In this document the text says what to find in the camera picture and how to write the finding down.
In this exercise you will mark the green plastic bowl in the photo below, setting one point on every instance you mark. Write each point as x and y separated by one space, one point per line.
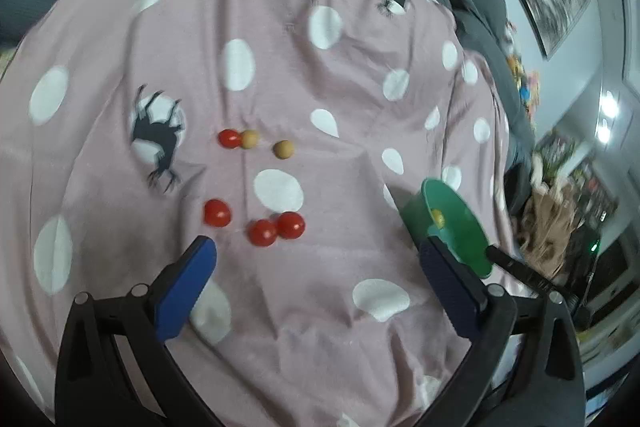
457 232

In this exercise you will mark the pile of colourful plush toys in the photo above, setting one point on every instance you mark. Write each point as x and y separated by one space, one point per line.
520 77

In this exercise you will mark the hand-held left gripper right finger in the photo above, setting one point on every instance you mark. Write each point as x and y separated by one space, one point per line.
450 287

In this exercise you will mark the red cherry tomato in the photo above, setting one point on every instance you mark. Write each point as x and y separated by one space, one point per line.
263 232
291 225
229 138
217 213

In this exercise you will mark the brown fleece robe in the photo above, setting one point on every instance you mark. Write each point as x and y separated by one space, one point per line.
545 217

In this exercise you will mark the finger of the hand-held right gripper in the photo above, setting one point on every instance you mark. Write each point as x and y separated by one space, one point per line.
520 272

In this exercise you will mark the pink polka dot blanket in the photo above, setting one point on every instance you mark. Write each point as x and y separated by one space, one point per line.
280 72

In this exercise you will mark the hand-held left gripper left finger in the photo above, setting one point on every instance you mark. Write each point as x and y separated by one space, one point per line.
186 287

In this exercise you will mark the yellow-green oval fruit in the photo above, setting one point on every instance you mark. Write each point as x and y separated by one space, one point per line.
438 218

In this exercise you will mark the tan round longan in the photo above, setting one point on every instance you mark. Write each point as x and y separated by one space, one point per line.
283 149
250 139

